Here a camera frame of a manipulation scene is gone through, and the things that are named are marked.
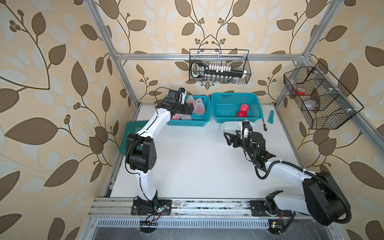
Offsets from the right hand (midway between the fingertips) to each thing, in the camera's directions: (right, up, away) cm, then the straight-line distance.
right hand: (230, 132), depth 86 cm
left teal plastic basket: (-19, +7, +26) cm, 33 cm away
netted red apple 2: (-34, +9, +20) cm, 40 cm away
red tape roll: (+38, +23, -5) cm, 44 cm away
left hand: (-28, +17, +6) cm, 33 cm away
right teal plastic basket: (+4, +18, +34) cm, 39 cm away
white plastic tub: (+5, +2, +18) cm, 19 cm away
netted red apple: (-17, +15, +23) cm, 32 cm away
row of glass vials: (-10, +32, +3) cm, 34 cm away
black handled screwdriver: (+29, +3, +20) cm, 36 cm away
